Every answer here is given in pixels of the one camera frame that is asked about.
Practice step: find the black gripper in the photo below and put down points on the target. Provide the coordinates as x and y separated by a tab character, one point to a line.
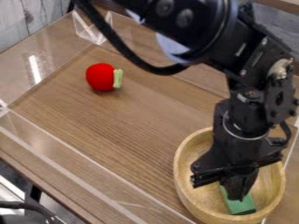
250	136

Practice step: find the green rectangular foam stick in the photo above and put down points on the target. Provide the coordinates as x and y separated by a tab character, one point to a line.
240	207

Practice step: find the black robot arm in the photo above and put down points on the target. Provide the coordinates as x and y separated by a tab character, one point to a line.
218	34

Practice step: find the small light green block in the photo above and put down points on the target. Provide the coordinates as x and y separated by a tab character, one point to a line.
118	78

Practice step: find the red ball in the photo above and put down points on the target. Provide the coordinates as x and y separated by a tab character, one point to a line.
101	76

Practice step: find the black stand under table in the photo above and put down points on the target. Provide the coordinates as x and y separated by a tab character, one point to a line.
30	212

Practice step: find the clear acrylic front wall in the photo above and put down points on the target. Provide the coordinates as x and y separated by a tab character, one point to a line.
97	194

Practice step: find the clear acrylic corner bracket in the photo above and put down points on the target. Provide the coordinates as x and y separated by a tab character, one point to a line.
86	31

